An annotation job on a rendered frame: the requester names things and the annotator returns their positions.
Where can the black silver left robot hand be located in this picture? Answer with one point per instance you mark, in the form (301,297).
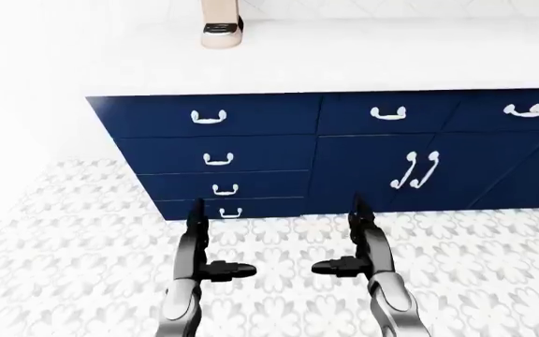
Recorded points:
(190,252)

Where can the wide navy drawer front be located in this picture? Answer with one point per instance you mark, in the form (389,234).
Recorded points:
(260,116)

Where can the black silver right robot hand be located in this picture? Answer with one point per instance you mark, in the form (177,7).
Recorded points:
(377,252)

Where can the navy cabinet door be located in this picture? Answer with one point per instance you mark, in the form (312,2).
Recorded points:
(470,165)
(349,168)
(536,179)

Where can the medium navy drawer front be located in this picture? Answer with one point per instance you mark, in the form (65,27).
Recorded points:
(269,154)

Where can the navy blue kitchen cabinet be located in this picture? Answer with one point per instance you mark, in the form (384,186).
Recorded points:
(358,158)

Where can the lowest navy drawer front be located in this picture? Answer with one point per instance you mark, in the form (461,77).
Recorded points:
(269,209)

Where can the small navy drawer front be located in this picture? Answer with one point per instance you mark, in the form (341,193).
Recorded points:
(269,186)

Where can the beige countertop appliance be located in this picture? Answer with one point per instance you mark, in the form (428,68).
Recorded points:
(220,40)

